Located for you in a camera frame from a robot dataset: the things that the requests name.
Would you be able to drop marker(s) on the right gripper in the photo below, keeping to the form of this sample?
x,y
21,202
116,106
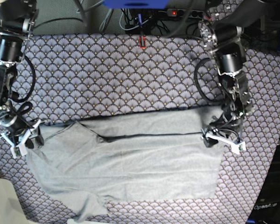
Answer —
x,y
16,124

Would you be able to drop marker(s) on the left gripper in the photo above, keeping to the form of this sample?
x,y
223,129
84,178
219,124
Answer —
x,y
222,127

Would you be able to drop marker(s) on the light grey T-shirt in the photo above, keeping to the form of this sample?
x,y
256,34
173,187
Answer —
x,y
125,158

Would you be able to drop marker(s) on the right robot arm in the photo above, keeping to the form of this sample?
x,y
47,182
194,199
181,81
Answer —
x,y
17,20

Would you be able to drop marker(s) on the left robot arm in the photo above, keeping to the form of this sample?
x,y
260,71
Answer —
x,y
242,74

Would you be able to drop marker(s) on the fan-patterned purple table cloth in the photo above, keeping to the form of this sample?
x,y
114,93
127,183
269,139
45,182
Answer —
x,y
84,77

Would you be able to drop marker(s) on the black OpenArm box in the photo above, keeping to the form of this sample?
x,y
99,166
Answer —
x,y
267,207

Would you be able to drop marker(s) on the red table clamp centre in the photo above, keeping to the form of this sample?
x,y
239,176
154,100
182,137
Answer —
x,y
142,42

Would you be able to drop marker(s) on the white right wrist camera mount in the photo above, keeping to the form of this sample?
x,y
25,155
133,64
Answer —
x,y
17,147

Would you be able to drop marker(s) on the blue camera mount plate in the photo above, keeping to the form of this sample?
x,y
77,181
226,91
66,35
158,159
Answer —
x,y
136,4

